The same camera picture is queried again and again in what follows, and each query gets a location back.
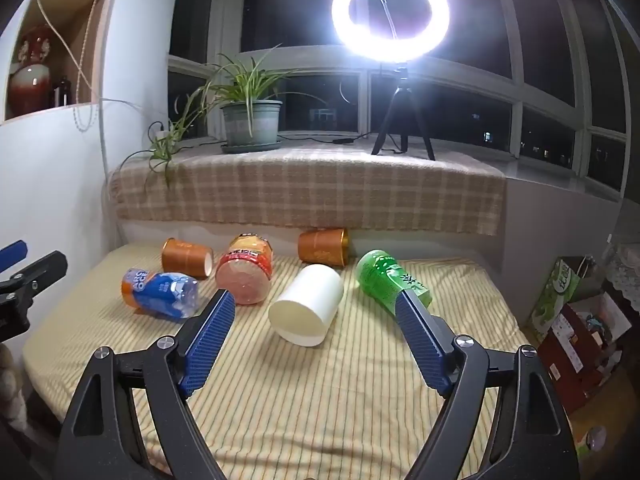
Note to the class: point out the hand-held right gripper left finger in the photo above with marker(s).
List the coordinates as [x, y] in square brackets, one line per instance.
[210, 340]

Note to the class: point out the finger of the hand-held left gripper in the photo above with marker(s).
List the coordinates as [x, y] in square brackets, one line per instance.
[12, 252]
[42, 270]

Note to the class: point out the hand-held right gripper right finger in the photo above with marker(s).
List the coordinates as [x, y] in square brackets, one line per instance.
[425, 342]

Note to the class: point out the white cup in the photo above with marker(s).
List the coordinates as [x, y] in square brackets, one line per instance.
[310, 300]

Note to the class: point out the red and orange cup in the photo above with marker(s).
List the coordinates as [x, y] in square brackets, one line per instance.
[245, 275]

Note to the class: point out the green printed cup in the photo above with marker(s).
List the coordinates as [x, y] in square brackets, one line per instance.
[380, 272]

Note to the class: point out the brown paper cup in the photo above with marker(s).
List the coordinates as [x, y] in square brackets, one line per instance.
[322, 247]
[185, 257]

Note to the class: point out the blue orange plastic bottle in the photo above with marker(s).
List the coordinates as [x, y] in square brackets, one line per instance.
[155, 290]

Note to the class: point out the green cardboard box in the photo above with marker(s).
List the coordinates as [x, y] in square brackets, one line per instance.
[552, 300]

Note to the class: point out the red cardboard box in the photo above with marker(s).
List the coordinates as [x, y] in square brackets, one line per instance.
[565, 350]

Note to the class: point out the dark bottle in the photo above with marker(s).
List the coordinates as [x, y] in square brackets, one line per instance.
[61, 92]

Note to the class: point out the red and white vase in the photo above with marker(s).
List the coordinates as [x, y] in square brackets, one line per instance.
[30, 85]

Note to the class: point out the plaid cloth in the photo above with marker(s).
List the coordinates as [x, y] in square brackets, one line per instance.
[300, 190]

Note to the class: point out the white power plug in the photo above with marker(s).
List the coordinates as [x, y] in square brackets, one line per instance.
[160, 131]

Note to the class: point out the small round pale object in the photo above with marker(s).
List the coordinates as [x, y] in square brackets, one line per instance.
[595, 439]

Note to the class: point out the grey pot saucer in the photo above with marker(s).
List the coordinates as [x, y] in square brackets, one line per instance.
[250, 148]

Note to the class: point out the white lace cloth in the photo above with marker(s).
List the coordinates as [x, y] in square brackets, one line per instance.
[625, 270]

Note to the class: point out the grey flower pot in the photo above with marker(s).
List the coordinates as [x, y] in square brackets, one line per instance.
[250, 122]

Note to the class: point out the black tripod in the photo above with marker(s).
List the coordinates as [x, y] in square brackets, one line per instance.
[400, 95]

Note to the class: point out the spider plant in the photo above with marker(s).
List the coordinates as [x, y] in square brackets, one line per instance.
[245, 77]

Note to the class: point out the wooden wall shelf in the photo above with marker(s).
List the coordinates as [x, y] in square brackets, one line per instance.
[70, 0]

